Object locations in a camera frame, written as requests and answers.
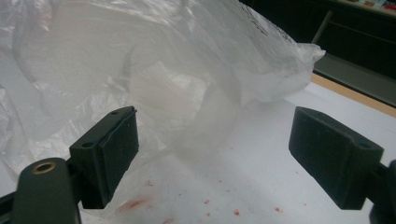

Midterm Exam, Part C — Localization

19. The clear plastic bag yellow face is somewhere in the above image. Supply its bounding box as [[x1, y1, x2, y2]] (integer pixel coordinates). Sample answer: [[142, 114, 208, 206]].
[[0, 0, 327, 224]]

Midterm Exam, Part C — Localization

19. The wooden table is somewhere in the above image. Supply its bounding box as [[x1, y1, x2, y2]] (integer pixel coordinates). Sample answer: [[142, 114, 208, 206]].
[[310, 72, 396, 119]]

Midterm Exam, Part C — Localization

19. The desk with white legs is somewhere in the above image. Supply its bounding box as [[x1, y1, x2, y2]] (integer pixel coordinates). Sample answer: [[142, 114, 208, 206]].
[[311, 0, 396, 108]]

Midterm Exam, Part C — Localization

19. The white table mat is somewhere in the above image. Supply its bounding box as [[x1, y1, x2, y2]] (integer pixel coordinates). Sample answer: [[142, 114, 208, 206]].
[[0, 81, 396, 224]]

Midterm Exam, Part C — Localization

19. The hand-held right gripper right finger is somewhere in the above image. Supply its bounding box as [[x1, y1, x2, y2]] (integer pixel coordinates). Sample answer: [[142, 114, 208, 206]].
[[288, 105, 385, 211]]

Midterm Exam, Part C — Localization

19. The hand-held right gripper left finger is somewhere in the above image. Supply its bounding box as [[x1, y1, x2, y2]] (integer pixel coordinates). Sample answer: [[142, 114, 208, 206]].
[[68, 105, 140, 210]]

